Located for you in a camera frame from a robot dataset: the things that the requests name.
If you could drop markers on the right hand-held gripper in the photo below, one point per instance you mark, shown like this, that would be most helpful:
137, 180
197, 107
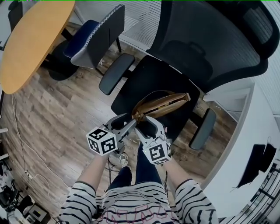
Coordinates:
156, 151

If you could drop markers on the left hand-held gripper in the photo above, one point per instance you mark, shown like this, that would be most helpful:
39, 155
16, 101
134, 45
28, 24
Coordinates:
102, 142

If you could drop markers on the brown leather handbag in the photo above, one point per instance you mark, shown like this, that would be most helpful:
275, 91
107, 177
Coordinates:
162, 105

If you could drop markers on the person's right forearm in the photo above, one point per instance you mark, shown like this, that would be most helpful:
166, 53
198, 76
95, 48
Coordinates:
177, 175

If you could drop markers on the person's left forearm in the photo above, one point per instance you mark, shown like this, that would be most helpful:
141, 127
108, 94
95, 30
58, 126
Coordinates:
92, 170

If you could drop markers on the person's grey sneaker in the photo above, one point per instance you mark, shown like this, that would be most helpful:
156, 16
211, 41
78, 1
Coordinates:
124, 159

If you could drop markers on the person's blue jeans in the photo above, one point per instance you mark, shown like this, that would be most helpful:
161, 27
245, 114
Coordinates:
146, 168

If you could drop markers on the striped white shirt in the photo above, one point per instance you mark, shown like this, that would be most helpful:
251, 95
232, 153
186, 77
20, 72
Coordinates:
135, 205

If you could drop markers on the blue and grey chair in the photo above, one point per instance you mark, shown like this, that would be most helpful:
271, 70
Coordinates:
96, 41

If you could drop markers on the white desk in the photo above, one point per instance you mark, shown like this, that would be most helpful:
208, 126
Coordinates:
229, 175

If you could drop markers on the large black mesh office chair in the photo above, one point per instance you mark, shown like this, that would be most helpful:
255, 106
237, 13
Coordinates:
197, 43

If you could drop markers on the long black pouch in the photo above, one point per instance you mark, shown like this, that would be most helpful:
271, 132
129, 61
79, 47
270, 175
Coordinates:
251, 166

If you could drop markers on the round wooden table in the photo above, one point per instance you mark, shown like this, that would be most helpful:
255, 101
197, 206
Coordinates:
32, 43

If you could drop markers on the short black pouch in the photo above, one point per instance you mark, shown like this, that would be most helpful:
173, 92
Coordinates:
268, 157

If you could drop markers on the pile of electronic equipment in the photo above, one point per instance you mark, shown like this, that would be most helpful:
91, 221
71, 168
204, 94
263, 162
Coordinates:
19, 203

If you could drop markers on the black metal rack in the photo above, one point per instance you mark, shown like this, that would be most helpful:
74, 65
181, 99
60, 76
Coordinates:
262, 197

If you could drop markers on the small black office chair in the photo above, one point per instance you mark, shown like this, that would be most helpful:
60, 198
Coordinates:
15, 15

